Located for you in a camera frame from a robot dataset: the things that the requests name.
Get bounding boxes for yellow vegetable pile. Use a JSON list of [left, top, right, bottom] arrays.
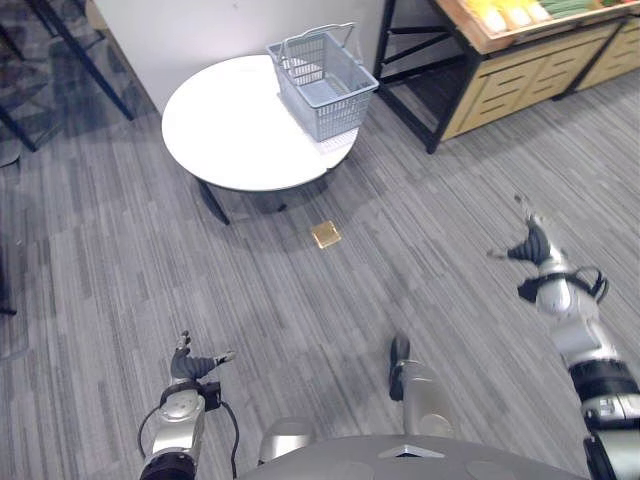
[[464, 0, 532, 14]]

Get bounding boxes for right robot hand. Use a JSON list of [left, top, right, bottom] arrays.
[[487, 194, 565, 268]]

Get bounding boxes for round white table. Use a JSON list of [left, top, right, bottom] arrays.
[[160, 54, 360, 226]]

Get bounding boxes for silver robot leg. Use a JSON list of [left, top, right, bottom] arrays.
[[388, 333, 455, 440], [257, 417, 316, 467]]

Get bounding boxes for green vegetable bundle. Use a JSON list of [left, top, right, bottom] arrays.
[[540, 0, 596, 19]]

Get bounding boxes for left silver robot leg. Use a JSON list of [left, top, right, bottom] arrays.
[[257, 417, 316, 467]]

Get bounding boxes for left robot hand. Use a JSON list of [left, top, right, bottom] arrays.
[[170, 330, 237, 383]]

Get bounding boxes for black metal frame rack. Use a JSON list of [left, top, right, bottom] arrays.
[[0, 0, 136, 153]]

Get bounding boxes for brass floor socket plate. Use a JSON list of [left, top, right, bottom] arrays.
[[310, 218, 343, 250]]

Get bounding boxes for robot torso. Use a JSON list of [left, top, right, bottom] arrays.
[[238, 433, 590, 480]]

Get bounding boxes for wooden produce display stand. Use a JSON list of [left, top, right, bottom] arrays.
[[430, 0, 640, 142]]

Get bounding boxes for right silver robot leg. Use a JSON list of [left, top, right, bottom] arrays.
[[388, 333, 455, 440]]

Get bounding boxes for black metal shelf frame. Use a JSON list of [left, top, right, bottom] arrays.
[[373, 0, 487, 155]]

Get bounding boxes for grey plastic shopping basket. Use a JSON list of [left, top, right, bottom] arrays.
[[265, 21, 381, 143]]

